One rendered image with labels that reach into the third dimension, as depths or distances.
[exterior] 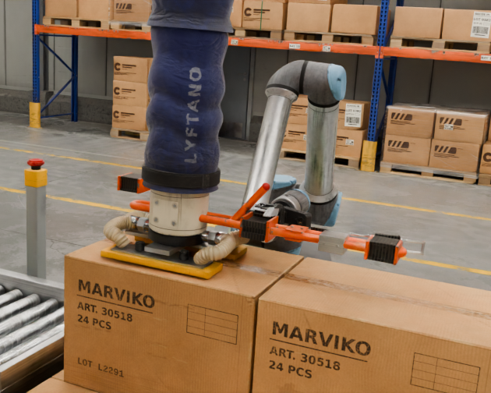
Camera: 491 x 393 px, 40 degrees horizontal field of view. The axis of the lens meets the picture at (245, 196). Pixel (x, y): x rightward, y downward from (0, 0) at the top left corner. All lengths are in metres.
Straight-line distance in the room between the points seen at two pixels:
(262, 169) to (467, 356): 0.95
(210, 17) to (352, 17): 7.39
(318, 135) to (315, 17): 6.89
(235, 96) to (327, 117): 8.66
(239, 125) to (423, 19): 3.59
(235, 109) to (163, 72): 9.23
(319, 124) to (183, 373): 1.02
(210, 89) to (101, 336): 0.77
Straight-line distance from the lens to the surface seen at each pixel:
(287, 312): 1.74
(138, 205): 2.03
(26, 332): 2.55
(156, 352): 1.97
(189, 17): 1.83
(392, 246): 1.79
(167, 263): 1.89
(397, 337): 1.69
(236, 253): 2.03
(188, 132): 1.86
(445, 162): 8.99
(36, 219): 3.00
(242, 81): 11.00
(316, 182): 2.63
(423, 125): 8.97
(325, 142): 2.50
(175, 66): 1.84
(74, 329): 2.11
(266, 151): 2.28
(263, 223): 1.85
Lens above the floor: 1.58
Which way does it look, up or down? 13 degrees down
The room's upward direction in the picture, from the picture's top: 4 degrees clockwise
